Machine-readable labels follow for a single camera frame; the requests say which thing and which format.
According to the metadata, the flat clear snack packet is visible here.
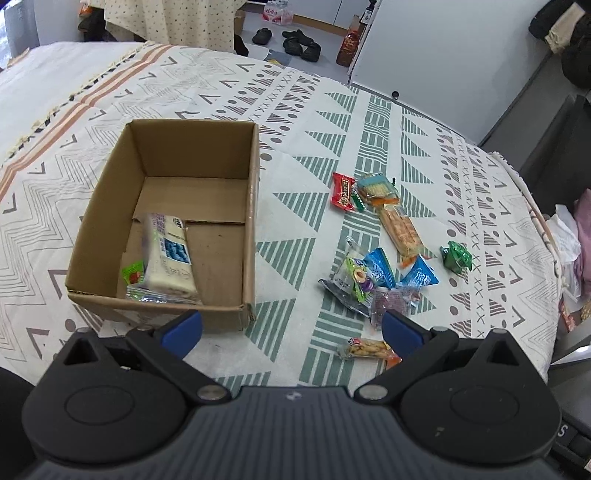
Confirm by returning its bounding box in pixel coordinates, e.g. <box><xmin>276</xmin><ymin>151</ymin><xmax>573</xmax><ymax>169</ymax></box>
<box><xmin>124</xmin><ymin>284</ymin><xmax>204</xmax><ymax>306</ymax></box>

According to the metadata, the green foil candy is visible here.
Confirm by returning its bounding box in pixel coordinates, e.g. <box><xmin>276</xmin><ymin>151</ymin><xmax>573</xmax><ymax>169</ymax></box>
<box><xmin>438</xmin><ymin>241</ymin><xmax>473</xmax><ymax>272</ymax></box>

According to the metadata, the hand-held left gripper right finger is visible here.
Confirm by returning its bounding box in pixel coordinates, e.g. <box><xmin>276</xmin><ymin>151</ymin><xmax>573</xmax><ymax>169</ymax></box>
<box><xmin>353</xmin><ymin>310</ymin><xmax>531</xmax><ymax>406</ymax></box>

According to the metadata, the pile of clothes at right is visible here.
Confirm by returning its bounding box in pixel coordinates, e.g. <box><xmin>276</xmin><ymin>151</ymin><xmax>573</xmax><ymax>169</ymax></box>
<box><xmin>549</xmin><ymin>203</ymin><xmax>583</xmax><ymax>297</ymax></box>

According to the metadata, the purple snack packet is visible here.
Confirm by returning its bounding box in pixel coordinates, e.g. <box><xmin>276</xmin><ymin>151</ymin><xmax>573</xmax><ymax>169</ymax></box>
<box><xmin>369</xmin><ymin>286</ymin><xmax>421</xmax><ymax>330</ymax></box>

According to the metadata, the dark hanging clothing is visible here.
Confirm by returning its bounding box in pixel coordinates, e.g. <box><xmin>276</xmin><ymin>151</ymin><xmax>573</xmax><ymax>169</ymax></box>
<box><xmin>529</xmin><ymin>0</ymin><xmax>591</xmax><ymax>89</ymax></box>

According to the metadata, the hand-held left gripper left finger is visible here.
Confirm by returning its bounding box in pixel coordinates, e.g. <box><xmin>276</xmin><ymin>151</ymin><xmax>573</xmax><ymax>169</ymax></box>
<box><xmin>53</xmin><ymin>310</ymin><xmax>232</xmax><ymax>408</ymax></box>

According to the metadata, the pack of water bottles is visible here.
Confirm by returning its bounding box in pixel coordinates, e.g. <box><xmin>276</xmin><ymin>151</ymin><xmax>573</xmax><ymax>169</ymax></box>
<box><xmin>262</xmin><ymin>0</ymin><xmax>296</xmax><ymax>26</ymax></box>

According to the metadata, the white cabinet door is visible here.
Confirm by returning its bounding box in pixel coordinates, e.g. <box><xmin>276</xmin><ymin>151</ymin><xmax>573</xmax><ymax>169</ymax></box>
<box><xmin>348</xmin><ymin>0</ymin><xmax>555</xmax><ymax>148</ymax></box>

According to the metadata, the red snack packet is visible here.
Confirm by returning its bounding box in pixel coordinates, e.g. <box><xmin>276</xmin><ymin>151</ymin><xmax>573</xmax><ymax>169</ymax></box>
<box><xmin>329</xmin><ymin>172</ymin><xmax>357</xmax><ymax>212</ymax></box>

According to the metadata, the small orange-end cracker packet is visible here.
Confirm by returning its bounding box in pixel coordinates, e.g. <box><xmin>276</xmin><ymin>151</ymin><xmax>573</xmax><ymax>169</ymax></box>
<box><xmin>337</xmin><ymin>337</ymin><xmax>402</xmax><ymax>368</ymax></box>

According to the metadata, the teal cracker packet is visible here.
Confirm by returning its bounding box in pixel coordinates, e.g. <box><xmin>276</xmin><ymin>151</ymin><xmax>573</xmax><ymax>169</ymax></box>
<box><xmin>355</xmin><ymin>173</ymin><xmax>402</xmax><ymax>206</ymax></box>

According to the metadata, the long orange cracker packet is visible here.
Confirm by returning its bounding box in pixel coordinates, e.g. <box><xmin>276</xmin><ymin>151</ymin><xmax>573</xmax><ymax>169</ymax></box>
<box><xmin>376</xmin><ymin>203</ymin><xmax>428</xmax><ymax>268</ymax></box>

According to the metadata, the blue snack packet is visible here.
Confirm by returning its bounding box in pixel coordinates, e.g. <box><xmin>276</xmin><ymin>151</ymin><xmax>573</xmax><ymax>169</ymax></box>
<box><xmin>363</xmin><ymin>248</ymin><xmax>396</xmax><ymax>289</ymax></box>
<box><xmin>399</xmin><ymin>255</ymin><xmax>439</xmax><ymax>289</ymax></box>

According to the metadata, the patterned printed blanket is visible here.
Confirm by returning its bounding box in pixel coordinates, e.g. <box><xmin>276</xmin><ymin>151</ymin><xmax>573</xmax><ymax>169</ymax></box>
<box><xmin>0</xmin><ymin>41</ymin><xmax>566</xmax><ymax>389</ymax></box>

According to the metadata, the gold red patterned box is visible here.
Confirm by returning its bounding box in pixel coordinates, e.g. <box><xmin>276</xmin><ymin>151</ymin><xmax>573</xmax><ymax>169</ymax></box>
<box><xmin>558</xmin><ymin>295</ymin><xmax>591</xmax><ymax>334</ymax></box>

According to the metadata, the dark grey furniture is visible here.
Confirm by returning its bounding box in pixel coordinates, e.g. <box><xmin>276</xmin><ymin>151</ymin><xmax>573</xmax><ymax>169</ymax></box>
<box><xmin>482</xmin><ymin>92</ymin><xmax>591</xmax><ymax>219</ymax></box>

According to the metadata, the pink cloth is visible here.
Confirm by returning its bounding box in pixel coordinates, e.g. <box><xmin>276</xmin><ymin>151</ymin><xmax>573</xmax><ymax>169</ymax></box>
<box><xmin>573</xmin><ymin>189</ymin><xmax>591</xmax><ymax>288</ymax></box>

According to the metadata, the small green candy packet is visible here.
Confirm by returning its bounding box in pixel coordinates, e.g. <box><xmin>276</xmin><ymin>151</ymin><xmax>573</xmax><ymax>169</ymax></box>
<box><xmin>121</xmin><ymin>261</ymin><xmax>147</xmax><ymax>285</ymax></box>

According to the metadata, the cream dotted curtain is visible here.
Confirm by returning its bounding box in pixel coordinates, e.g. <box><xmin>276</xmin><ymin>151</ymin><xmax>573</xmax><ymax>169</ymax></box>
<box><xmin>104</xmin><ymin>0</ymin><xmax>251</xmax><ymax>57</ymax></box>

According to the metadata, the white packet with blue print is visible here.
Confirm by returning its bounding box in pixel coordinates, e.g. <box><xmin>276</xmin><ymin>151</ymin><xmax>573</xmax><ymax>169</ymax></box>
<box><xmin>139</xmin><ymin>212</ymin><xmax>201</xmax><ymax>302</ymax></box>

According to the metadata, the brown cardboard box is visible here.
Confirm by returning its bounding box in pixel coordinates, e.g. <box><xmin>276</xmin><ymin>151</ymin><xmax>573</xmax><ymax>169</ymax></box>
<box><xmin>65</xmin><ymin>119</ymin><xmax>262</xmax><ymax>332</ymax></box>

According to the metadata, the silver clear snack packet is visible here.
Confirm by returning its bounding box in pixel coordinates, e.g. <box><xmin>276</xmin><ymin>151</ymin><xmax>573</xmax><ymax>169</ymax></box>
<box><xmin>318</xmin><ymin>277</ymin><xmax>370</xmax><ymax>317</ymax></box>

